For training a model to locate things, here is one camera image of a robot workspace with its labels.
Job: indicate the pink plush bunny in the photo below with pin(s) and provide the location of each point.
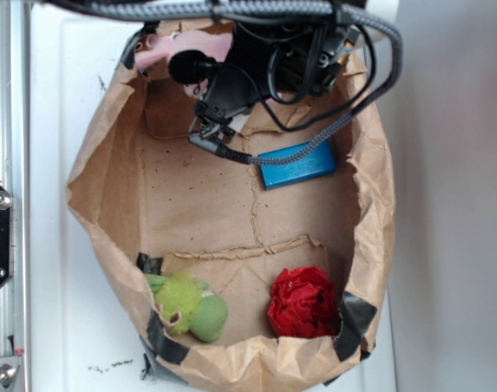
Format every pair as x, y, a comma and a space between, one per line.
154, 53

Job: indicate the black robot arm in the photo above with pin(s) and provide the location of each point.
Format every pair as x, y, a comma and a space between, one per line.
290, 51

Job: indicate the brown paper bag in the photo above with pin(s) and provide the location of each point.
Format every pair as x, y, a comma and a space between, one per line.
138, 186

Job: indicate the blue rectangular block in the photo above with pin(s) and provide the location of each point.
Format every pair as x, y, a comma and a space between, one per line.
320, 162

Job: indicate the red crumpled paper ball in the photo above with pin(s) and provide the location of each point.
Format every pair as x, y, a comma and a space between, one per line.
303, 303

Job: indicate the green plush toy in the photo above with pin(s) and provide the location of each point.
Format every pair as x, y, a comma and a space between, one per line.
188, 305

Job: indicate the black foam microphone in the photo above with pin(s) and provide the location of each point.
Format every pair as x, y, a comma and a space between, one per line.
191, 66

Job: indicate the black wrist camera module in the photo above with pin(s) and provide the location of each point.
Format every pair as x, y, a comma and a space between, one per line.
224, 108

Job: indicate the aluminium extrusion rail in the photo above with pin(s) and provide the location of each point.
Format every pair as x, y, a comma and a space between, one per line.
14, 196

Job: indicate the metal corner bracket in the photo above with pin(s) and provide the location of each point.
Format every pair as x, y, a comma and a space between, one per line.
9, 372

